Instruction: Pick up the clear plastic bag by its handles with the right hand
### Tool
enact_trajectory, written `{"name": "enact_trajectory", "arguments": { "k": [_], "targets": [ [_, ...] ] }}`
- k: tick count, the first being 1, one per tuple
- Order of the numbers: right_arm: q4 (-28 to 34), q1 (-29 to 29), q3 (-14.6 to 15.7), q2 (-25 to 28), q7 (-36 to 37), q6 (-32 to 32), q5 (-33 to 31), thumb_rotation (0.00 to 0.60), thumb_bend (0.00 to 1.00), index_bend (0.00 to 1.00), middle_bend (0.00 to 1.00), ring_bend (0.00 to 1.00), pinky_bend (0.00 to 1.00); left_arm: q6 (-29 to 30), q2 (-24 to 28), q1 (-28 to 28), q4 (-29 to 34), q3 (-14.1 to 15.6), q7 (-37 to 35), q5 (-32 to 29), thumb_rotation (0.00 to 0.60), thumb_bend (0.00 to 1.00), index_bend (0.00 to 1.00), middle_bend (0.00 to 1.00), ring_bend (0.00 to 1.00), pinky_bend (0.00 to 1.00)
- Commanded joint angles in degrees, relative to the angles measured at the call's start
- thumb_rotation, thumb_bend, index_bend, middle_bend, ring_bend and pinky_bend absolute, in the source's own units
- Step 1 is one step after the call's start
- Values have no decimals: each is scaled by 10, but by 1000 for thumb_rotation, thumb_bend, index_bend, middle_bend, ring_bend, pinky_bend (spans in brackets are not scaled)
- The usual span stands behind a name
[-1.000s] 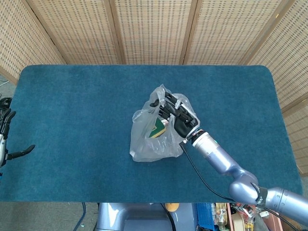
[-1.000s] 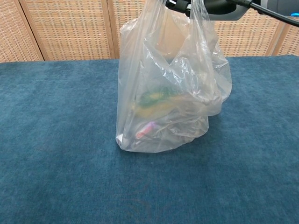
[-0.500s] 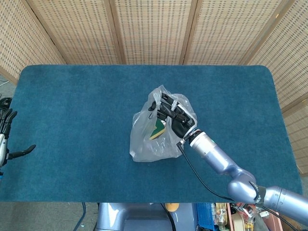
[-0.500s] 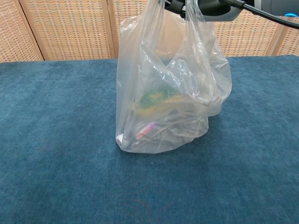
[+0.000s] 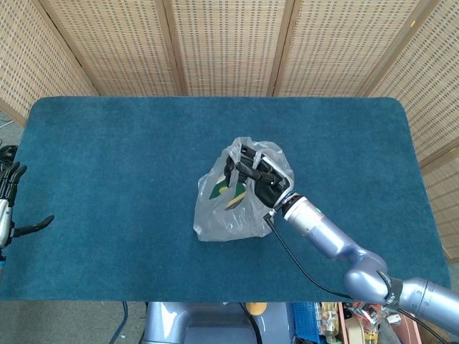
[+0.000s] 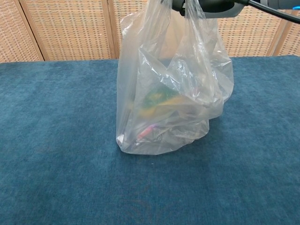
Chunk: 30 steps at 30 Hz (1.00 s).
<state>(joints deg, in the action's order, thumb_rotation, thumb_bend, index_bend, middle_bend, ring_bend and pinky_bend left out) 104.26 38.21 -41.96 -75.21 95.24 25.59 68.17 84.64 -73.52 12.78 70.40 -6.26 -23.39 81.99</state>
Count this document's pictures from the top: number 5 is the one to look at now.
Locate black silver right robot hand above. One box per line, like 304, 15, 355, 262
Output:
224, 143, 298, 211

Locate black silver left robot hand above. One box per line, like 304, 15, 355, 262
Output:
0, 161, 55, 257

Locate clear plastic carrier bag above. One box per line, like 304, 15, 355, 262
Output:
193, 135, 295, 243

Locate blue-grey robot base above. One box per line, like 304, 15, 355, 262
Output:
141, 301, 298, 344

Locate green yellow box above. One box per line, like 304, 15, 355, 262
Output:
209, 178, 249, 211

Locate blue carpet table mat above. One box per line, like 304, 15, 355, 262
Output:
0, 95, 451, 304

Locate yellow orange ball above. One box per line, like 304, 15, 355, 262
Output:
245, 302, 269, 316

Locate blue plastic crate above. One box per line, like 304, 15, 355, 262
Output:
292, 301, 323, 344

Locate clear glass bottle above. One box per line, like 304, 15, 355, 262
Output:
321, 302, 341, 344

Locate colourful snack packets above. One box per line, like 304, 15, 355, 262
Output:
343, 300, 404, 344

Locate pink storage box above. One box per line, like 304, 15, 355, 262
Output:
339, 302, 422, 344

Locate black equipment with cables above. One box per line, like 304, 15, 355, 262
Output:
0, 145, 19, 169

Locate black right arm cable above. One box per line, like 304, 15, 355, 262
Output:
263, 211, 451, 344

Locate black cable on base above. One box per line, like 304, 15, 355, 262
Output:
239, 302, 263, 344

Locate blue floor cable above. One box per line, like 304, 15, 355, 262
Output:
109, 300, 129, 342

